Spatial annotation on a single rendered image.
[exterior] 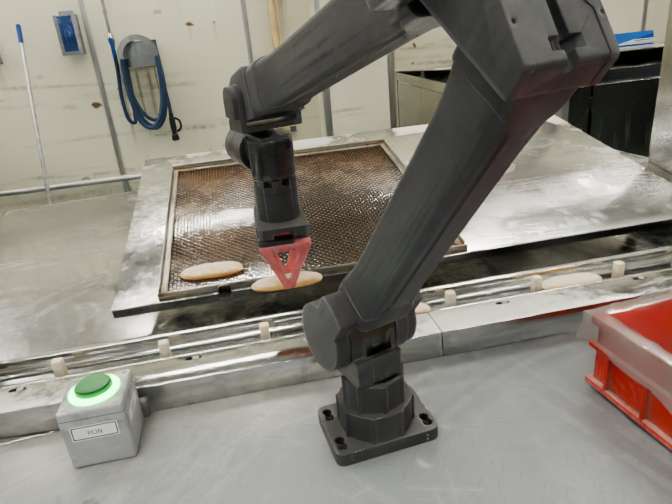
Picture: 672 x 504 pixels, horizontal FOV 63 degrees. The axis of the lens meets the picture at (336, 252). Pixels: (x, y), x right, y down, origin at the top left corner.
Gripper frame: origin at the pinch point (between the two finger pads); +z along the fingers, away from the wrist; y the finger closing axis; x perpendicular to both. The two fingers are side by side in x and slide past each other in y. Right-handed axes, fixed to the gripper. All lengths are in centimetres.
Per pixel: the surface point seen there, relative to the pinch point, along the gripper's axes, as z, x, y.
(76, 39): -30, -101, -356
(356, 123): 46, 86, -339
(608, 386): 9.2, 33.9, 23.6
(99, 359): 8.6, -27.5, -0.9
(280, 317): 7.7, -1.7, -2.3
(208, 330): 7.8, -12.3, -2.4
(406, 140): -3, 36, -59
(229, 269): 3.4, -8.4, -13.0
